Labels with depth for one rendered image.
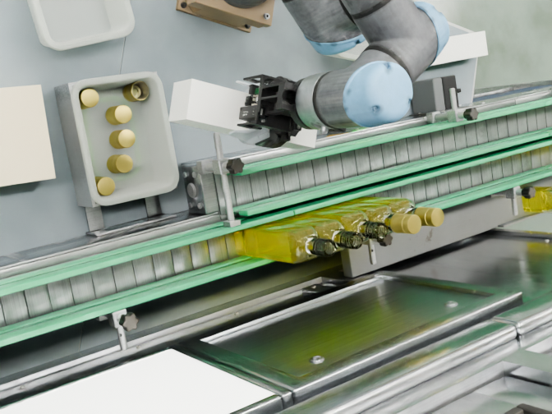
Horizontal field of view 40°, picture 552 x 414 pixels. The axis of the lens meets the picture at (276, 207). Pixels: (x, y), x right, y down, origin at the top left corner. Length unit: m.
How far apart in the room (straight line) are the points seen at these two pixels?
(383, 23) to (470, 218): 0.97
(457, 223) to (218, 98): 0.84
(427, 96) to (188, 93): 0.85
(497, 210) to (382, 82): 1.07
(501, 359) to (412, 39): 0.46
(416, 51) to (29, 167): 0.69
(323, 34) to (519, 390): 0.70
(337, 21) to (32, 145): 0.57
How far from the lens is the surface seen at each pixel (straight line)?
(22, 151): 1.33
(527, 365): 1.09
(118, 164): 1.40
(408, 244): 1.72
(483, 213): 1.89
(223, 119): 1.16
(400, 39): 0.97
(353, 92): 0.91
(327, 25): 1.38
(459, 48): 1.95
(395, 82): 0.92
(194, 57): 1.56
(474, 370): 1.08
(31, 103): 1.34
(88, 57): 1.46
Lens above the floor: 2.11
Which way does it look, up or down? 56 degrees down
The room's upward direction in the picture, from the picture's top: 93 degrees clockwise
